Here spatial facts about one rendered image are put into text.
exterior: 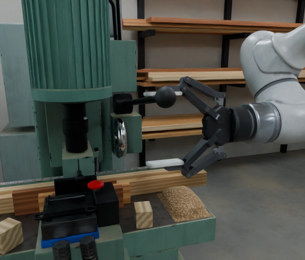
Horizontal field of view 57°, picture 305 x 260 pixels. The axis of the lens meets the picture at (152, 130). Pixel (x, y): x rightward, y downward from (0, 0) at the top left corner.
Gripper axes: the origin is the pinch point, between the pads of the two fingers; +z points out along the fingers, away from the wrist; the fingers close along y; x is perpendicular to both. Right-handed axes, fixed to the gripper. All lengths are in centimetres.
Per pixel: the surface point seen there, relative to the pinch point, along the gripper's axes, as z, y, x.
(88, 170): 11.9, -9.9, -12.4
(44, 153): 23.4, -9.5, -35.4
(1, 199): 31.4, -15.9, -17.1
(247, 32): -160, 66, -199
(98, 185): 10.9, -9.4, 1.0
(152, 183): -4.6, -16.5, -17.4
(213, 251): -70, -98, -105
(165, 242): -3.1, -25.2, -2.9
